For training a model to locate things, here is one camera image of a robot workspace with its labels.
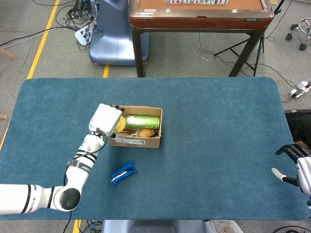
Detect long black floor cable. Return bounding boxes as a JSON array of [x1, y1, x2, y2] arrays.
[[0, 25, 73, 47]]

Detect brown mahjong table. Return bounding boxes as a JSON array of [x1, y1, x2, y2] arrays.
[[128, 0, 275, 78]]

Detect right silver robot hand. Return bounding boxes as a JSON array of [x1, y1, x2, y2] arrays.
[[271, 143, 311, 196]]

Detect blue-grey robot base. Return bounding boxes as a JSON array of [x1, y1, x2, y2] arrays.
[[88, 0, 150, 66]]

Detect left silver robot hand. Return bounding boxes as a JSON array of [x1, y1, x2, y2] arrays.
[[88, 103, 126, 139]]

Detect blue packet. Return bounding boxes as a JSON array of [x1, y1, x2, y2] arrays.
[[109, 160, 138, 187]]

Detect chrome swivel stool base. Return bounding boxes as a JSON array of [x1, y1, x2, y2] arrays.
[[285, 17, 311, 51]]

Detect face-up mahjong tile row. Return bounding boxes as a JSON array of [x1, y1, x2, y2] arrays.
[[166, 0, 229, 5]]

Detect white power strip with plugs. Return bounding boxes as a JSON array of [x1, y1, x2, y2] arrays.
[[74, 23, 94, 46]]

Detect teal table mat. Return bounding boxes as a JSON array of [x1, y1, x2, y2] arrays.
[[0, 77, 311, 221]]

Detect green drink can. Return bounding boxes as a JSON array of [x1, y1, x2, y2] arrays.
[[125, 115, 160, 130]]

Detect light wooden leg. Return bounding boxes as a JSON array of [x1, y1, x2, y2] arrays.
[[0, 47, 18, 60]]

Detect cardboard box with label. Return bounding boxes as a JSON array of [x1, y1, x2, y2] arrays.
[[108, 104, 163, 149]]

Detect black cable tangle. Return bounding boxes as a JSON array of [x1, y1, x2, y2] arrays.
[[55, 0, 99, 33]]

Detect blue-grey robot torso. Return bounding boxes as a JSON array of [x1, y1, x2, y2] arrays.
[[101, 219, 207, 233]]

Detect yellow pear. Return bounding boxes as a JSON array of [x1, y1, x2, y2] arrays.
[[114, 116, 127, 133]]

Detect white plastic bag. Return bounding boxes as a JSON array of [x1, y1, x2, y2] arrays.
[[205, 219, 241, 233]]

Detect black clothing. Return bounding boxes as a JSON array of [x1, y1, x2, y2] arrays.
[[284, 109, 311, 146]]

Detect black tripod stand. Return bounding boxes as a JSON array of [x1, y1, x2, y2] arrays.
[[213, 0, 285, 77]]

